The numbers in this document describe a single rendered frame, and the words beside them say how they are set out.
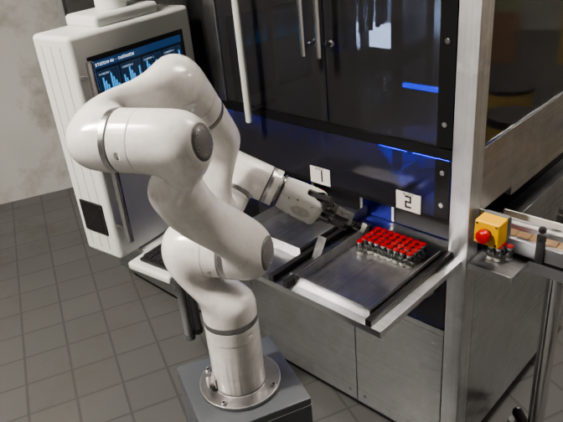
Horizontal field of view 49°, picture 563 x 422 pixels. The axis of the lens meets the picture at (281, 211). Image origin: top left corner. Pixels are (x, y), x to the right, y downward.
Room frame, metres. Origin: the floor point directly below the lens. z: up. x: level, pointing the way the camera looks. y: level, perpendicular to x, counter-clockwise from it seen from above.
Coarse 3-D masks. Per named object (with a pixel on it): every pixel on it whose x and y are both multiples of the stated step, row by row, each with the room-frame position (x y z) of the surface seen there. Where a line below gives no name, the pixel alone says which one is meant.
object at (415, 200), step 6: (396, 192) 1.63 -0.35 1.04; (402, 192) 1.62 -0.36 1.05; (396, 198) 1.63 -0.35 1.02; (402, 198) 1.62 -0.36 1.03; (408, 198) 1.60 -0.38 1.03; (414, 198) 1.59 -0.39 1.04; (420, 198) 1.57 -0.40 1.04; (396, 204) 1.63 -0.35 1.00; (402, 204) 1.62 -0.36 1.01; (408, 204) 1.60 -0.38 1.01; (414, 204) 1.59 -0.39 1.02; (420, 204) 1.57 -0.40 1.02; (408, 210) 1.60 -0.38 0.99; (414, 210) 1.59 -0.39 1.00; (420, 210) 1.57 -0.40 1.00
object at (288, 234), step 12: (264, 216) 1.83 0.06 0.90; (276, 216) 1.85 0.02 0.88; (288, 216) 1.84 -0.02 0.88; (360, 216) 1.78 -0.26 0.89; (276, 228) 1.77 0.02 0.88; (288, 228) 1.76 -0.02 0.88; (300, 228) 1.75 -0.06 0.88; (312, 228) 1.75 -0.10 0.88; (324, 228) 1.74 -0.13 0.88; (336, 228) 1.69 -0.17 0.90; (276, 240) 1.64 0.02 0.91; (288, 240) 1.68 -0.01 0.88; (300, 240) 1.67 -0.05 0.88; (312, 240) 1.62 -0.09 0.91; (288, 252) 1.61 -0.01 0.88; (300, 252) 1.57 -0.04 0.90
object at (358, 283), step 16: (352, 240) 1.61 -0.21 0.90; (320, 256) 1.52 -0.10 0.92; (336, 256) 1.56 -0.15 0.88; (352, 256) 1.55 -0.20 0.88; (368, 256) 1.54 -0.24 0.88; (432, 256) 1.46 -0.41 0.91; (304, 272) 1.46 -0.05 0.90; (320, 272) 1.48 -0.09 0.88; (336, 272) 1.48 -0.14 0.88; (352, 272) 1.47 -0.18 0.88; (368, 272) 1.46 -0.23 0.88; (384, 272) 1.45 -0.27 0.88; (400, 272) 1.44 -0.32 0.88; (416, 272) 1.40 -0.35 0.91; (304, 288) 1.41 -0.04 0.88; (320, 288) 1.37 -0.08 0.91; (336, 288) 1.40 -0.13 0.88; (352, 288) 1.39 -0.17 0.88; (368, 288) 1.38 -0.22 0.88; (384, 288) 1.38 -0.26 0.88; (400, 288) 1.35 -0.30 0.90; (352, 304) 1.29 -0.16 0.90; (368, 304) 1.31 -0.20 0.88
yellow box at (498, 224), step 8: (480, 216) 1.46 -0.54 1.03; (488, 216) 1.45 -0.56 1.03; (496, 216) 1.45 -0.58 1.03; (504, 216) 1.44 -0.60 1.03; (480, 224) 1.43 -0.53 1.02; (488, 224) 1.42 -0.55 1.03; (496, 224) 1.40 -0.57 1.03; (504, 224) 1.42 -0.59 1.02; (496, 232) 1.40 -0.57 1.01; (504, 232) 1.42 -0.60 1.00; (496, 240) 1.40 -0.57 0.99; (504, 240) 1.42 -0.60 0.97; (496, 248) 1.40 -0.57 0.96
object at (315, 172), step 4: (312, 168) 1.87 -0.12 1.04; (316, 168) 1.86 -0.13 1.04; (320, 168) 1.84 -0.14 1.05; (312, 172) 1.87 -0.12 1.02; (316, 172) 1.86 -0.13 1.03; (320, 172) 1.84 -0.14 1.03; (324, 172) 1.83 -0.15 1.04; (328, 172) 1.82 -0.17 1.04; (312, 176) 1.87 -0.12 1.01; (316, 176) 1.86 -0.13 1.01; (320, 176) 1.85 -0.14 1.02; (324, 176) 1.83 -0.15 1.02; (328, 176) 1.82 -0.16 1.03; (312, 180) 1.87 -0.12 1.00; (316, 180) 1.86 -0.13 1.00; (320, 180) 1.85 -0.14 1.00; (324, 180) 1.83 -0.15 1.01; (328, 180) 1.82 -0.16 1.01; (324, 184) 1.83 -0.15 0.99; (328, 184) 1.82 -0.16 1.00
